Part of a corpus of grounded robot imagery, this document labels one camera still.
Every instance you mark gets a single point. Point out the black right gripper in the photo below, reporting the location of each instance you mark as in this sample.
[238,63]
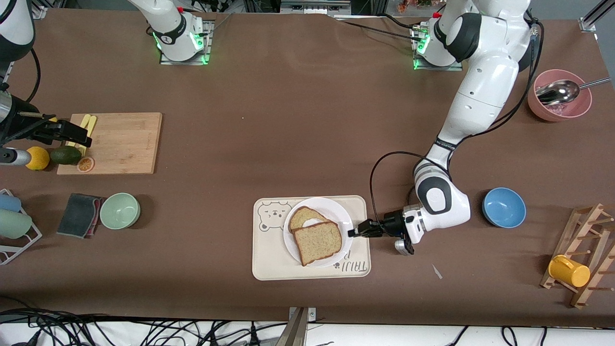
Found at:
[20,124]

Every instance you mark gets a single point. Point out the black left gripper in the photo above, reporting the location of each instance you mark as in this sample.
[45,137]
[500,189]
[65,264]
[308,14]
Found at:
[393,223]

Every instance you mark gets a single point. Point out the white round plate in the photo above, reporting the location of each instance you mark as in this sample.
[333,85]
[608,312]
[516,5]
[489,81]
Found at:
[343,216]

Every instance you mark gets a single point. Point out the plain brown bread slice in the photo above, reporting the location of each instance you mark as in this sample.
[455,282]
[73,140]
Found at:
[318,242]

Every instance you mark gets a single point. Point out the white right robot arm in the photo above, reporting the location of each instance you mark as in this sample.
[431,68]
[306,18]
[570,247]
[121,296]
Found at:
[175,33]

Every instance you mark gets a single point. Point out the dark green avocado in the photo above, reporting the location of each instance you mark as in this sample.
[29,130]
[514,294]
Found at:
[66,154]

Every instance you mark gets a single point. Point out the orange slice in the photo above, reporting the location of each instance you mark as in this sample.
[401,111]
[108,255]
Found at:
[85,164]

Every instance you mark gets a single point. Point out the lemon lower left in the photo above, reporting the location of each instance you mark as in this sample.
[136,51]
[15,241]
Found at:
[41,158]

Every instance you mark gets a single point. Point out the wooden cutting board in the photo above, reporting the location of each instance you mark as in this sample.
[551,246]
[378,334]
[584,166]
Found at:
[129,144]

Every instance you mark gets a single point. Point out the fried egg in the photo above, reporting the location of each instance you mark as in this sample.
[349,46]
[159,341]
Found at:
[313,222]

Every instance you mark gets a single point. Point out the bread slice under egg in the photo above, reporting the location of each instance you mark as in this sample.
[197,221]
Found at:
[300,216]

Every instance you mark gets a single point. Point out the dark grey folded cloth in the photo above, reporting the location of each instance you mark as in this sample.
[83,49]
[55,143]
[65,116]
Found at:
[77,215]

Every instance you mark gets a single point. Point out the small grey tape scrap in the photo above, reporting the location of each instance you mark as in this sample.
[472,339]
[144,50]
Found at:
[436,271]

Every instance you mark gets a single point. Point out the pale green bowl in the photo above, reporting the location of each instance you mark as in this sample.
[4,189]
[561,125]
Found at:
[120,211]

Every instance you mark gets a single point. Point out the light blue cup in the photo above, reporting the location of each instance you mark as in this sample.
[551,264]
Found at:
[8,203]

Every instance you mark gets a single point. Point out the cream bear print tray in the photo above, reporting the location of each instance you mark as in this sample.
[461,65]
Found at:
[269,259]

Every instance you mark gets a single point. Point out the pale green cup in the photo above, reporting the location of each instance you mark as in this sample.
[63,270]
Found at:
[14,225]

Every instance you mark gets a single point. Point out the blue bowl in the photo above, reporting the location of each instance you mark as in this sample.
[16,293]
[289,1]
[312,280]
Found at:
[504,207]

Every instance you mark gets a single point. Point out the yellow mug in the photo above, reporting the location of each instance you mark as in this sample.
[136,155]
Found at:
[569,271]

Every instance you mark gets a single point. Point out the wooden mug rack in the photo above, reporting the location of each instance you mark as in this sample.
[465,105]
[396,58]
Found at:
[584,226]

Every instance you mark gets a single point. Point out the pink bowl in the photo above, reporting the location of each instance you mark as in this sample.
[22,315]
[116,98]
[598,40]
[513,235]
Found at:
[559,113]

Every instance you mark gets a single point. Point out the metal ladle spoon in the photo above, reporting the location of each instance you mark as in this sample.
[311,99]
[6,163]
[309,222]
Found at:
[557,91]

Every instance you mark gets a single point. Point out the aluminium corner profile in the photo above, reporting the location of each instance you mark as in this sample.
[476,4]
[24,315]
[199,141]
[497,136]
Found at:
[593,19]

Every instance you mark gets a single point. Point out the metal table clamp bracket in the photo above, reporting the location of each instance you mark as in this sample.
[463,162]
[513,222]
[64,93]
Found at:
[298,329]

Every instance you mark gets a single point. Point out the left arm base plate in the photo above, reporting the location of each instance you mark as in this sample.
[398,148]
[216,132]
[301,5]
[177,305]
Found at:
[439,68]

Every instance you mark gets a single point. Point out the grey metal frame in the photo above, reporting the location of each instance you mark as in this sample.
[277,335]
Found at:
[314,7]

